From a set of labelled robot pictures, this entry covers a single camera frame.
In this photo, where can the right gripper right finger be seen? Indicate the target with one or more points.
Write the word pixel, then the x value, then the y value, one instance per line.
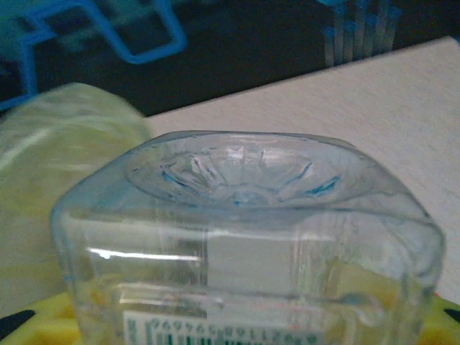
pixel 449 323

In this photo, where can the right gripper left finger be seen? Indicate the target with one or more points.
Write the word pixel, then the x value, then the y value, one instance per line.
pixel 32 323

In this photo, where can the clear square bottle barcode label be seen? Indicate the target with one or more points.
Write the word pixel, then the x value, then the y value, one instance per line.
pixel 251 251

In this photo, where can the plastic bin with green liner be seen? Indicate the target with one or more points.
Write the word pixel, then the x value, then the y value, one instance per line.
pixel 54 161

